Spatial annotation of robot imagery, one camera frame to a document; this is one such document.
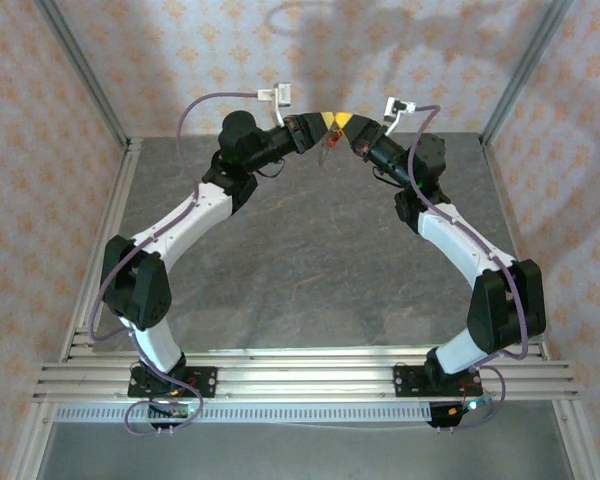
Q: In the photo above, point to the aluminium side rail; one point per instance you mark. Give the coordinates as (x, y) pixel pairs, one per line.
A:
(119, 190)

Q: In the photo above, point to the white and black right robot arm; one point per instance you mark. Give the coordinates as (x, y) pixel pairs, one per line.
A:
(450, 240)

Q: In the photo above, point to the aluminium frame post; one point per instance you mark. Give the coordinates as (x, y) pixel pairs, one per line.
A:
(82, 75)
(522, 75)

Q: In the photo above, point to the red key tag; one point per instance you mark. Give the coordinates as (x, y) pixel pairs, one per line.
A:
(334, 141)

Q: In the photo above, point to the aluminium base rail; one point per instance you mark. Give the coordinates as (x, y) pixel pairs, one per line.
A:
(305, 375)

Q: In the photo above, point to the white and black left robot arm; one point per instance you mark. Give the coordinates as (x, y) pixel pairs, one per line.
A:
(180, 225)

